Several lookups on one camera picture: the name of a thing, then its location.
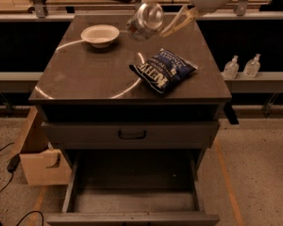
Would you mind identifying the blue chip bag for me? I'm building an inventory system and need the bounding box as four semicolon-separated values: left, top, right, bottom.
129;48;198;94

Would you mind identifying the black floor cable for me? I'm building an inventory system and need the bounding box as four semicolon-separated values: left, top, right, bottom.
0;124;45;226

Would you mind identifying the clear sanitizer bottle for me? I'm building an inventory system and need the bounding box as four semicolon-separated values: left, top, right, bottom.
243;54;260;77
224;56;239;79

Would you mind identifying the open grey middle drawer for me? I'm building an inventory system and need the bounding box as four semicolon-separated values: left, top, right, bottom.
47;150;220;226

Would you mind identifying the clear sanitizer bottle left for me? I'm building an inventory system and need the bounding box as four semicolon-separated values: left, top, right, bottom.
224;56;239;79

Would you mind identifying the closed grey top drawer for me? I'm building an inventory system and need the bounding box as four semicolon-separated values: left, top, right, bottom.
42;121;219;150

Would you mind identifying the dark grey drawer cabinet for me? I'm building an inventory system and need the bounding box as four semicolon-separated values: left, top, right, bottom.
28;13;233;226

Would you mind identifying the white paper bowl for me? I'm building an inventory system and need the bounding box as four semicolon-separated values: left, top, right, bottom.
81;24;120;48

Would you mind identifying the clear sanitizer bottle right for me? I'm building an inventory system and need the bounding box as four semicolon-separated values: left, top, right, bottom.
243;54;260;77

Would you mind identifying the silver 7up soda can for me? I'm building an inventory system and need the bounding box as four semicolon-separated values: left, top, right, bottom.
126;3;164;40

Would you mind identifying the black power adapter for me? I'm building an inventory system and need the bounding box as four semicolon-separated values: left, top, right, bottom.
7;154;20;173

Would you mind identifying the grey metal rail frame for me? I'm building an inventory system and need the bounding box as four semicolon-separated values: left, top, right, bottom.
0;0;283;22

